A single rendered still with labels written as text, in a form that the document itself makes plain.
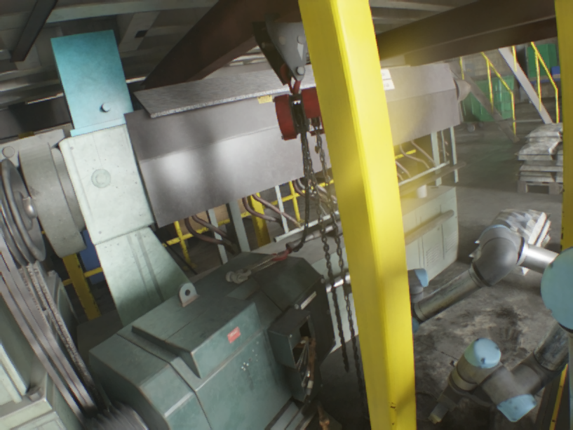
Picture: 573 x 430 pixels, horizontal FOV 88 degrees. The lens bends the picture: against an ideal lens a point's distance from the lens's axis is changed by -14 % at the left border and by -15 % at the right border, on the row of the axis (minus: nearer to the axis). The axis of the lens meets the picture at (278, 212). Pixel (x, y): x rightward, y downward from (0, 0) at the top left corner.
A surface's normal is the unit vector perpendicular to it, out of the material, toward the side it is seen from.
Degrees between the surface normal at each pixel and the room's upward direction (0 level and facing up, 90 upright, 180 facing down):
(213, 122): 78
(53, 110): 90
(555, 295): 83
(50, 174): 73
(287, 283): 45
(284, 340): 90
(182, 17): 90
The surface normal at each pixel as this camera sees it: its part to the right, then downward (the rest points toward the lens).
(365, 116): 0.54, 0.12
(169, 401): 0.40, -0.66
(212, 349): 0.78, 0.00
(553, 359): -0.70, 0.46
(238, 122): 0.48, -0.08
